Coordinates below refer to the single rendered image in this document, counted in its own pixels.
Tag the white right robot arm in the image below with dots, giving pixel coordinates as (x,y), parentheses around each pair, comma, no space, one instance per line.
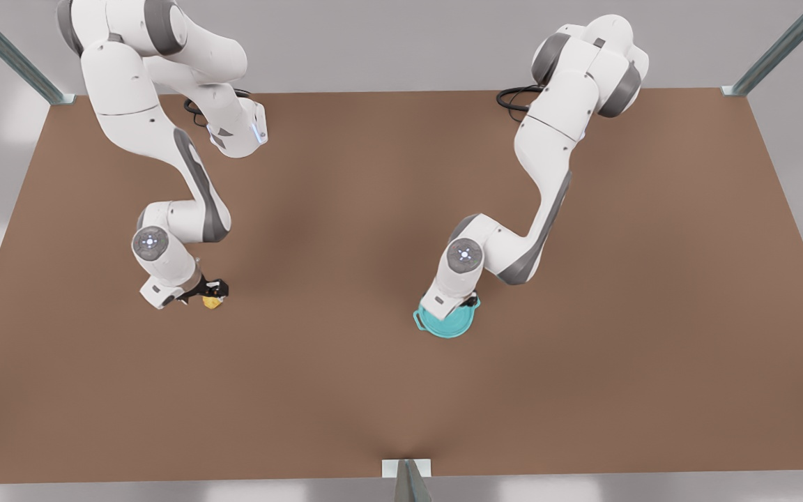
(129,77)

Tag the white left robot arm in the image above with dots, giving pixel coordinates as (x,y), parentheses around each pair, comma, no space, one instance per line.
(555,139)

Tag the yellow potato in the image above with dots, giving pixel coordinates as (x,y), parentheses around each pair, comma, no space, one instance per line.
(212,302)

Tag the silver frame post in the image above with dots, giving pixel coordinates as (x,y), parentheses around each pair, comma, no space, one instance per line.
(11,50)
(410,481)
(778,49)

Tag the teal pot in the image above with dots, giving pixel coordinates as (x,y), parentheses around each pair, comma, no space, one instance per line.
(452,324)

